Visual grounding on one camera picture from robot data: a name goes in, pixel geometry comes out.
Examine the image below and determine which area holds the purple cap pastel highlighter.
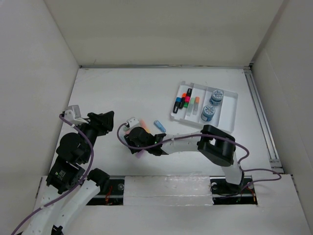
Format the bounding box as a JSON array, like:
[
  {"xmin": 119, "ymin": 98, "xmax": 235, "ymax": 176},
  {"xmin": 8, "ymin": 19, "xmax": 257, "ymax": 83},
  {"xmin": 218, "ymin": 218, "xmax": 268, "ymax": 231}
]
[{"xmin": 135, "ymin": 150, "xmax": 145, "ymax": 159}]

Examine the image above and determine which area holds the orange cap black highlighter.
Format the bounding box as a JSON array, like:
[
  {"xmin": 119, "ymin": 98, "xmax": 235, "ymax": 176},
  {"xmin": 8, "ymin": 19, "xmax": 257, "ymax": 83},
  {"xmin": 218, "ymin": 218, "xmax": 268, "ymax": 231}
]
[{"xmin": 181, "ymin": 93, "xmax": 186, "ymax": 104}]

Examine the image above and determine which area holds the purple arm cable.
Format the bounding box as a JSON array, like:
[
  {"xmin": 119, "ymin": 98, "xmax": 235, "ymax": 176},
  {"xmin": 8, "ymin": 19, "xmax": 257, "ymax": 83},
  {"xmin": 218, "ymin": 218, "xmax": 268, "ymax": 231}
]
[
  {"xmin": 116, "ymin": 122, "xmax": 282, "ymax": 198},
  {"xmin": 11, "ymin": 114, "xmax": 95, "ymax": 235}
]

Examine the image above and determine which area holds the peach cap pastel highlighter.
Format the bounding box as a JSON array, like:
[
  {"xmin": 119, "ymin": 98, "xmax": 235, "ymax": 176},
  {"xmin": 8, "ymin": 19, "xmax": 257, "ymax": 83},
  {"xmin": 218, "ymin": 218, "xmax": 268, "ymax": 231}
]
[{"xmin": 193, "ymin": 96, "xmax": 200, "ymax": 115}]

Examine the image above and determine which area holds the aluminium frame rail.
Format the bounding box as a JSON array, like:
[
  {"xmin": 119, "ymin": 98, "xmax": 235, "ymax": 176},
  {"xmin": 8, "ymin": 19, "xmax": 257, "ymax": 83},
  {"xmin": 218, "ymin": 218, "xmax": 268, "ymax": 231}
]
[{"xmin": 244, "ymin": 67, "xmax": 284, "ymax": 174}]

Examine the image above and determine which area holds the blue correction tape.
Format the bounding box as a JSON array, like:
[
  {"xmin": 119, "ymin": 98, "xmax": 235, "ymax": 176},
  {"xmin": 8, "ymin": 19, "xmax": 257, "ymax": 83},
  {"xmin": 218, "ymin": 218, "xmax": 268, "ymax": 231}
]
[{"xmin": 154, "ymin": 120, "xmax": 166, "ymax": 133}]

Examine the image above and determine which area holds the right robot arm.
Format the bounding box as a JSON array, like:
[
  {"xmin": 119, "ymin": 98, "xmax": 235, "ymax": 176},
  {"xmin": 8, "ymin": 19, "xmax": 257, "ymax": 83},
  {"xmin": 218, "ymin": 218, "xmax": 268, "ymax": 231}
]
[{"xmin": 121, "ymin": 125, "xmax": 244, "ymax": 193}]

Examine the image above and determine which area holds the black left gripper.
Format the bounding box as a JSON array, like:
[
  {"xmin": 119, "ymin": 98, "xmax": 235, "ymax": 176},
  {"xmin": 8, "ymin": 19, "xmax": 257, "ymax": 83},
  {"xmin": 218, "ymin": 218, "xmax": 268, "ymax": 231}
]
[{"xmin": 75, "ymin": 110, "xmax": 114, "ymax": 162}]

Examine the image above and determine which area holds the white compartment organizer tray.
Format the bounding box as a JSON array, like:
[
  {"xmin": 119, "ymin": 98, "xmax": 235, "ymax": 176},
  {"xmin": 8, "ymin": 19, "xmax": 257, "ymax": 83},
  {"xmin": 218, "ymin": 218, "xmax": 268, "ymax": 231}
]
[{"xmin": 170, "ymin": 81, "xmax": 238, "ymax": 133}]

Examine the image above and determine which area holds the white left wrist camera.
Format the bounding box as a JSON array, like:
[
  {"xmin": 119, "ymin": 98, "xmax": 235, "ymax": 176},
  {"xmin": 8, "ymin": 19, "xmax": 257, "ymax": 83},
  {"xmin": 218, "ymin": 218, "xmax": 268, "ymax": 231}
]
[{"xmin": 61, "ymin": 105, "xmax": 86, "ymax": 125}]

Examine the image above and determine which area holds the green cap pastel highlighter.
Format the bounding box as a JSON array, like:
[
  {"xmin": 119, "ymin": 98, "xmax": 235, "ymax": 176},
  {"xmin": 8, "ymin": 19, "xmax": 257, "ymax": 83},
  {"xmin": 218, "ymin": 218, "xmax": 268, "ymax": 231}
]
[{"xmin": 186, "ymin": 97, "xmax": 195, "ymax": 116}]

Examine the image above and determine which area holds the blue cap black highlighter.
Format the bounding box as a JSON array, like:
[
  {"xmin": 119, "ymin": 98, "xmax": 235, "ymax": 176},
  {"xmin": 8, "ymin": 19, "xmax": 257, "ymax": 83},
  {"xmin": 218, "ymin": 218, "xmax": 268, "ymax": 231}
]
[{"xmin": 173, "ymin": 97, "xmax": 181, "ymax": 114}]

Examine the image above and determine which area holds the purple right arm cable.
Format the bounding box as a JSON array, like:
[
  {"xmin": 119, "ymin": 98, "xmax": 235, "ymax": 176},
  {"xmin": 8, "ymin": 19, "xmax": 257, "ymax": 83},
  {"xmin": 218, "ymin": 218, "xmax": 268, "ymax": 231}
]
[{"xmin": 116, "ymin": 122, "xmax": 282, "ymax": 198}]

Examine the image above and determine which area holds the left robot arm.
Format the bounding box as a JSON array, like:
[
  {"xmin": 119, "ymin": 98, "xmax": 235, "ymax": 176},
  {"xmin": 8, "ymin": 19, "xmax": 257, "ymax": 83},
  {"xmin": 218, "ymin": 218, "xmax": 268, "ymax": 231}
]
[{"xmin": 22, "ymin": 105, "xmax": 114, "ymax": 235}]

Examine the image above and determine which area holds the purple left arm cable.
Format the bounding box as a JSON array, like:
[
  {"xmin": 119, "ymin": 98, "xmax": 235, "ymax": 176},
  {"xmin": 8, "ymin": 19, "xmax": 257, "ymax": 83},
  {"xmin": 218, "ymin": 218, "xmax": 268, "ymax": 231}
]
[{"xmin": 11, "ymin": 114, "xmax": 95, "ymax": 235}]

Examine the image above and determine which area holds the yellow pastel highlighter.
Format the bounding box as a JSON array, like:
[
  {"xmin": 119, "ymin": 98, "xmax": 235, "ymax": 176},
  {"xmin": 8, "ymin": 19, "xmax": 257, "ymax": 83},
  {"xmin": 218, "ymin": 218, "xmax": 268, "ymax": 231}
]
[{"xmin": 139, "ymin": 119, "xmax": 150, "ymax": 133}]

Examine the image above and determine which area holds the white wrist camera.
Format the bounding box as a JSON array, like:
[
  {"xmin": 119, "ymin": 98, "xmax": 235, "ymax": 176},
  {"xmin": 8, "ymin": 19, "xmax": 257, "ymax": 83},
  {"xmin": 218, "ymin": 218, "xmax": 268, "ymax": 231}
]
[
  {"xmin": 124, "ymin": 117, "xmax": 140, "ymax": 131},
  {"xmin": 61, "ymin": 105, "xmax": 86, "ymax": 125}
]

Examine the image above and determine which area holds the pink cap black highlighter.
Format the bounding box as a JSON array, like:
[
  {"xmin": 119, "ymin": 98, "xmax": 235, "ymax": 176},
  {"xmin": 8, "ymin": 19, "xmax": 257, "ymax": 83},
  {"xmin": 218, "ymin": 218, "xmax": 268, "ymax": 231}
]
[{"xmin": 185, "ymin": 88, "xmax": 192, "ymax": 103}]

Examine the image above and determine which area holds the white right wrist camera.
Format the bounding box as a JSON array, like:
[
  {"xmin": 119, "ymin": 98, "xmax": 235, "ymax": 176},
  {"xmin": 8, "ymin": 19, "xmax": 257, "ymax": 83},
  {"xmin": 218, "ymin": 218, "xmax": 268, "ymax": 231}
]
[{"xmin": 124, "ymin": 117, "xmax": 140, "ymax": 131}]

